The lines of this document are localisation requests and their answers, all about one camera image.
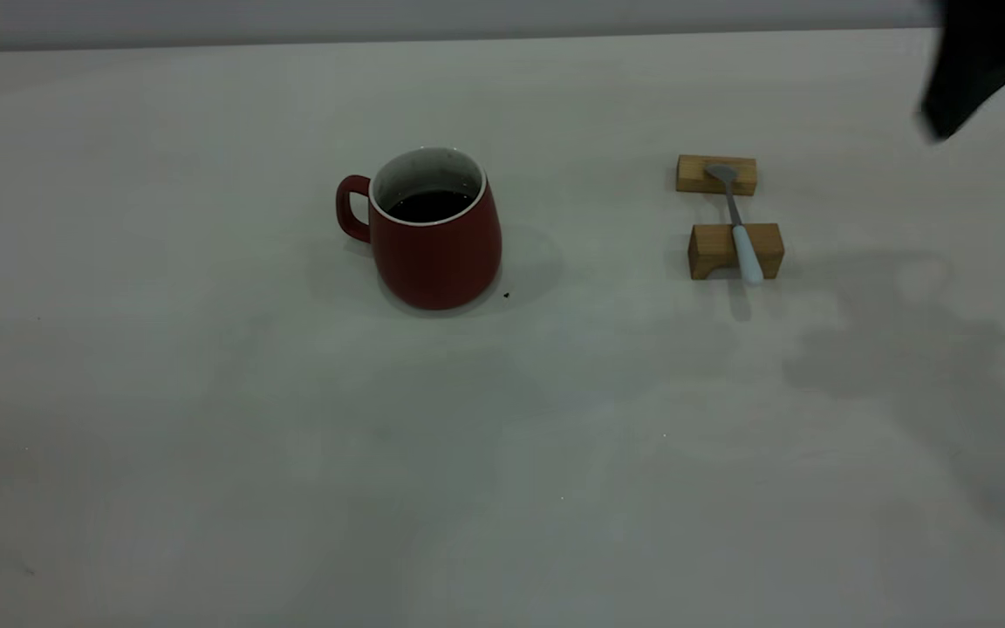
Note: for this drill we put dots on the rectangular wooden block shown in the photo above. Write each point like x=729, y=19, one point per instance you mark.
x=691, y=174

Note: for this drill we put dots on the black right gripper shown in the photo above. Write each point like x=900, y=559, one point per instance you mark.
x=982, y=39

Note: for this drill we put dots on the arched wooden block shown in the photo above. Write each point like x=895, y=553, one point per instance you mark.
x=712, y=244

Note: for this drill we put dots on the red ceramic cup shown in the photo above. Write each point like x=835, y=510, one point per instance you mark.
x=437, y=262

